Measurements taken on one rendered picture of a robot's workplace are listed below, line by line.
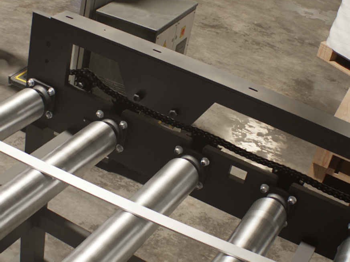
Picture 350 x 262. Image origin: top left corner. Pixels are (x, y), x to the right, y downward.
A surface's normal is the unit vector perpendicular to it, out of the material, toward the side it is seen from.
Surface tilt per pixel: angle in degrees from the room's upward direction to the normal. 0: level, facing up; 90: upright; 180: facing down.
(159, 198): 25
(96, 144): 48
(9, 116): 42
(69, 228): 0
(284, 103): 0
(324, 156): 90
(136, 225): 37
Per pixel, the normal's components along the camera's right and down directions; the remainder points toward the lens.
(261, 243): 0.66, -0.45
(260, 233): 0.46, -0.67
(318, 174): -0.46, 0.38
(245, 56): 0.18, -0.85
